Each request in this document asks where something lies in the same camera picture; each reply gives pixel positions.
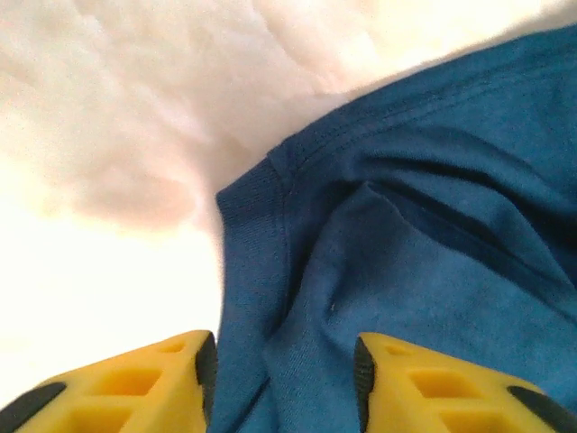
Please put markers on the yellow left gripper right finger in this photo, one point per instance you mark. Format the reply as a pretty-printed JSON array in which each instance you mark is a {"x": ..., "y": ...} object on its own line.
[{"x": 442, "y": 397}]

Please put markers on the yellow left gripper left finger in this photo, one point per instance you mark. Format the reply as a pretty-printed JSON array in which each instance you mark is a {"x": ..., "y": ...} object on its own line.
[{"x": 117, "y": 392}]

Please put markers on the dark blue t-shirt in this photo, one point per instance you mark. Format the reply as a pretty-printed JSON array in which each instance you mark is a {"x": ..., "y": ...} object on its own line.
[{"x": 405, "y": 225}]

